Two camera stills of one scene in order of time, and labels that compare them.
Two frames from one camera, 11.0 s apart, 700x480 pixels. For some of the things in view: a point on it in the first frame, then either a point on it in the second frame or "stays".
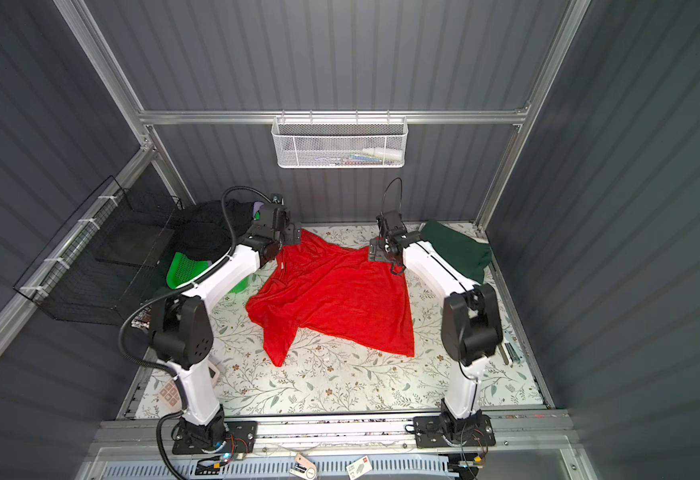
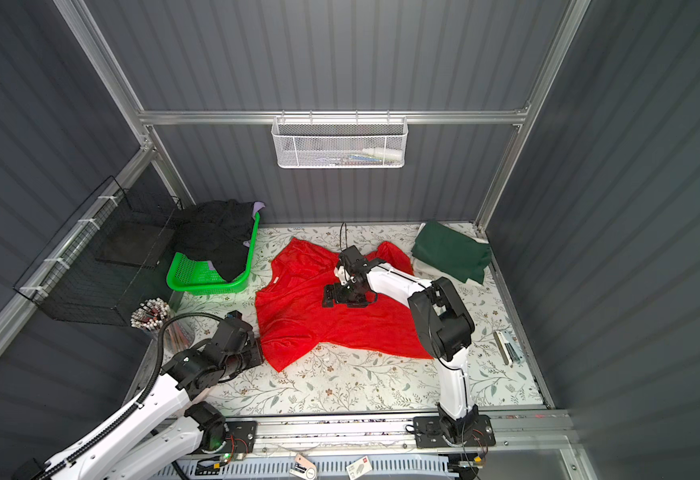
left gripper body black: (290, 236) -> (251, 356)
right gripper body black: (379, 248) -> (346, 294)
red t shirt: (333, 294) stays
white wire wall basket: (340, 142) stays
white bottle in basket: (388, 154) stays
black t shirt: (200, 228) stays
